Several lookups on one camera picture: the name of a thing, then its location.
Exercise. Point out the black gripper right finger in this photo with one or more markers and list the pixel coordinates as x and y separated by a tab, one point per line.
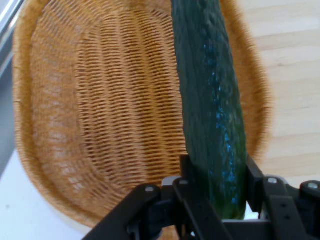
282	212

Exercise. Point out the grey metal rail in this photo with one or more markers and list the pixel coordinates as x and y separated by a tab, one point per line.
7	30

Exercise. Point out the long dark green cucumber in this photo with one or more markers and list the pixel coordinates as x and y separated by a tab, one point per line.
205	100

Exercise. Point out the light wooden board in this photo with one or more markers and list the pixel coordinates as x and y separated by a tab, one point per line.
295	75

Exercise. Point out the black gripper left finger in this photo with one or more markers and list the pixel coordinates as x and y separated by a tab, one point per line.
175	215

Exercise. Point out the woven wicker basket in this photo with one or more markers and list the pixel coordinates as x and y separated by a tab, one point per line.
100	100

